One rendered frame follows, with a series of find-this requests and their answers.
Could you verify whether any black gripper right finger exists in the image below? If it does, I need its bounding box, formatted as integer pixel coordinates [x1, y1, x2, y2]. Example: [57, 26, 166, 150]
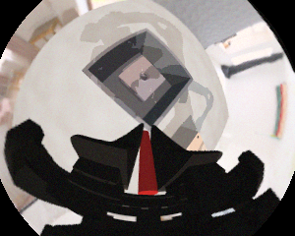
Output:
[151, 125, 223, 192]

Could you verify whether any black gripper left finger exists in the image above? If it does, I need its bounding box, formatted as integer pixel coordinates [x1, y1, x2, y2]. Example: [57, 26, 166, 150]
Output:
[70, 123, 145, 190]

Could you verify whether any red peg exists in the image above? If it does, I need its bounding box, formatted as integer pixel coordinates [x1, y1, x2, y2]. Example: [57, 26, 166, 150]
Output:
[139, 131, 158, 194]

